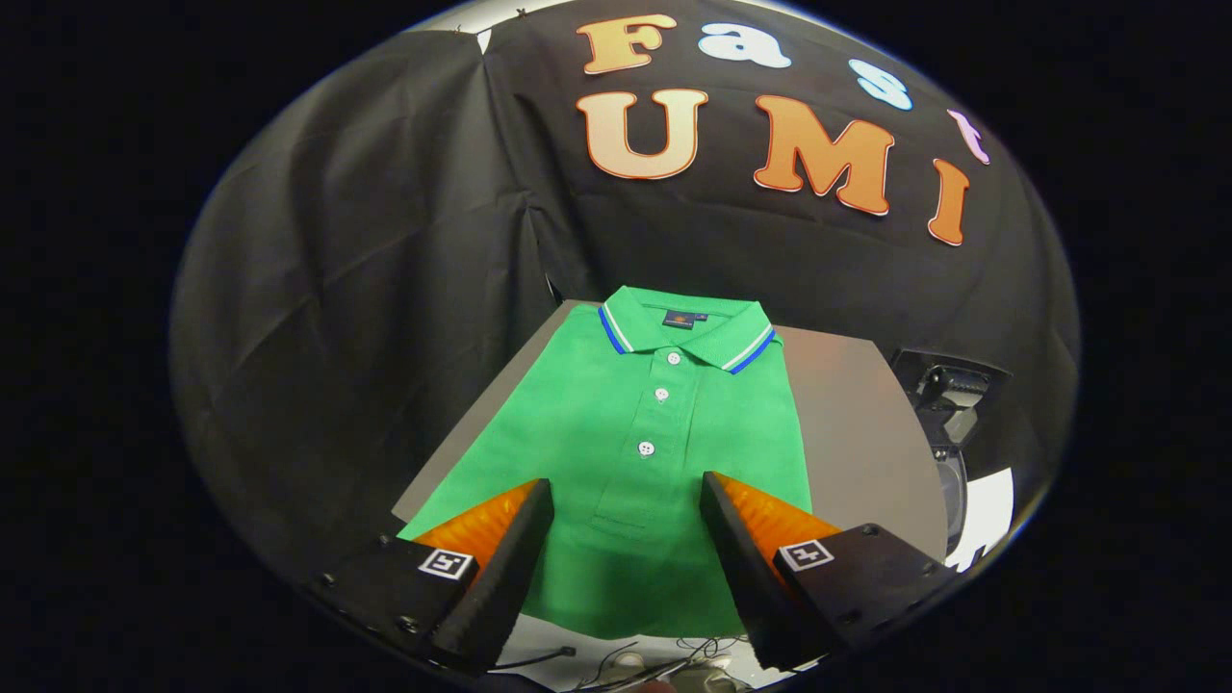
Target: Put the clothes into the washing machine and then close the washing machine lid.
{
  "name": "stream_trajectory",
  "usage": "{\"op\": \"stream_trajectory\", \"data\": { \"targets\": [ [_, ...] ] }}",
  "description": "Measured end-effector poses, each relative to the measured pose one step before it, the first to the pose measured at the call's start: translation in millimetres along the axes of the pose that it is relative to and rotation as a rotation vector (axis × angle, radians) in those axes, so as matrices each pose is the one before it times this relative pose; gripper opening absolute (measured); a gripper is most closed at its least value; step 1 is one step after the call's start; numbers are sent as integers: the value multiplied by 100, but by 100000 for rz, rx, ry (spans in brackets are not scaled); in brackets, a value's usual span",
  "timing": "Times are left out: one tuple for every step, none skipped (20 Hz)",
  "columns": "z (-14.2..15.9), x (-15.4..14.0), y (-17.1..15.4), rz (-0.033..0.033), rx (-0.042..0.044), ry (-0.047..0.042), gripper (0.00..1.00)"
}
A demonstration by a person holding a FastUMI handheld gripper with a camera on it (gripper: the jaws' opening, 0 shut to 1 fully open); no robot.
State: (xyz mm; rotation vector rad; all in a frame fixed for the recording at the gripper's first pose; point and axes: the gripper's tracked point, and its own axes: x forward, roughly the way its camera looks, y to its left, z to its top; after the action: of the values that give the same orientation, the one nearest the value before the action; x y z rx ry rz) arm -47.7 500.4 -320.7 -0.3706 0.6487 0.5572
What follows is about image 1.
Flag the dark washing machine lid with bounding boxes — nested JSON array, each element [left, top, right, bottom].
[[890, 348, 1012, 446]]

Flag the black cable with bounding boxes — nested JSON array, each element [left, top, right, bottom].
[[493, 646, 578, 672]]

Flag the green polo shirt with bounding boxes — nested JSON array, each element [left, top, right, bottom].
[[398, 286, 814, 641]]

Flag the black backdrop cloth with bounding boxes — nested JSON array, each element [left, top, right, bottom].
[[168, 0, 1079, 578]]

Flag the grey washing machine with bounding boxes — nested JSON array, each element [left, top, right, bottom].
[[926, 438, 969, 559]]

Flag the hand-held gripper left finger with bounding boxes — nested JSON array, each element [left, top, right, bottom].
[[308, 478, 556, 675]]

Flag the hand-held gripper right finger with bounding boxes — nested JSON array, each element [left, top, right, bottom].
[[700, 472, 959, 672]]

